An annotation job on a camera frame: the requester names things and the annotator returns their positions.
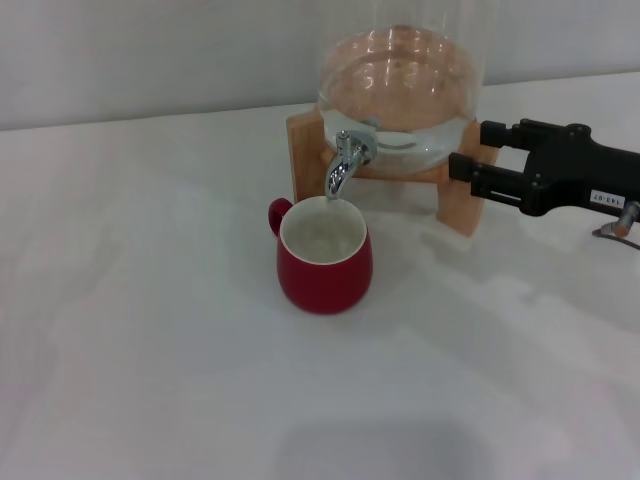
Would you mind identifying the chrome metal faucet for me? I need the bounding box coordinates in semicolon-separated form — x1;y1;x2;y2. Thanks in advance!
325;128;377;202

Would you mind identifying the wooden dispenser stand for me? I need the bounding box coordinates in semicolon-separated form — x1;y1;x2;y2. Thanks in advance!
286;112;496;237

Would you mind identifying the red ceramic cup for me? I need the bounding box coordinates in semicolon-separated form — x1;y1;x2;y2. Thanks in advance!
267;195;374;315

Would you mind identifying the grey gripper cable with connector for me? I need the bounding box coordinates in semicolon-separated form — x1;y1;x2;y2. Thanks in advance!
592;199;640;249

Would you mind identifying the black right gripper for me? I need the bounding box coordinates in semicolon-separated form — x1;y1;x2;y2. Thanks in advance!
448;118;640;217

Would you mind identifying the glass water dispenser jar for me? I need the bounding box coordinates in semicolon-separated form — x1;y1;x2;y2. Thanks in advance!
316;0;485;171

